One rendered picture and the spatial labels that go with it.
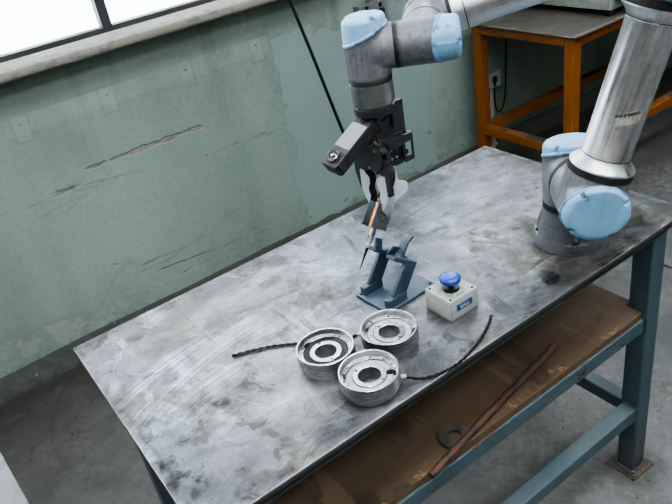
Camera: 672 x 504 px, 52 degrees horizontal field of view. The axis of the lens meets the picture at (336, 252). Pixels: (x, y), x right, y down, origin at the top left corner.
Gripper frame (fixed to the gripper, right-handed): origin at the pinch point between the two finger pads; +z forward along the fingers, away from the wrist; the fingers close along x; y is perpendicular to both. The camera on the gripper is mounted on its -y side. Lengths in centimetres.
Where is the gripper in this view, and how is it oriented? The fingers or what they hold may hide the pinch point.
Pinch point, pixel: (379, 209)
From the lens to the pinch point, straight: 129.7
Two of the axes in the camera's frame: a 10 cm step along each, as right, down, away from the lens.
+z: 1.6, 8.5, 5.1
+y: 7.7, -4.3, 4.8
